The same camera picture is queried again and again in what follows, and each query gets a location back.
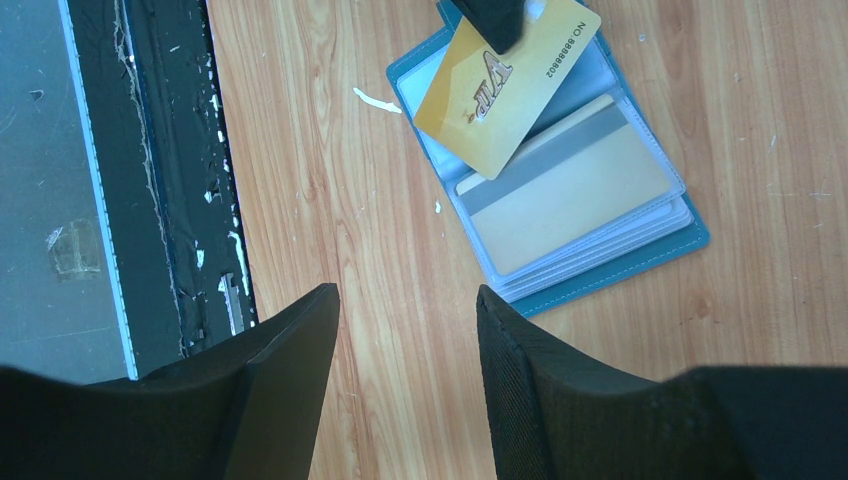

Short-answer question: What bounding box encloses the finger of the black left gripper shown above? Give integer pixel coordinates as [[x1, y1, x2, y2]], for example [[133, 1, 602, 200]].
[[454, 0, 526, 54]]

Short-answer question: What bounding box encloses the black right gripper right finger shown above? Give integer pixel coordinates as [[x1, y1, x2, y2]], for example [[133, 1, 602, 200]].
[[476, 286, 847, 479]]

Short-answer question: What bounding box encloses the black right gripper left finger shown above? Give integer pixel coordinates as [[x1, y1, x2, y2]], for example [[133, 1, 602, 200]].
[[1, 283, 340, 479]]

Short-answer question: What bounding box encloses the gold card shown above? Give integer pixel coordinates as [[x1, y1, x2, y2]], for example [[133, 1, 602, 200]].
[[414, 1, 601, 180], [455, 93, 684, 279]]

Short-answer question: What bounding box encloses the blue leather card holder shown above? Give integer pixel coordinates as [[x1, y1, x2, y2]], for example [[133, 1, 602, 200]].
[[387, 1, 709, 316]]

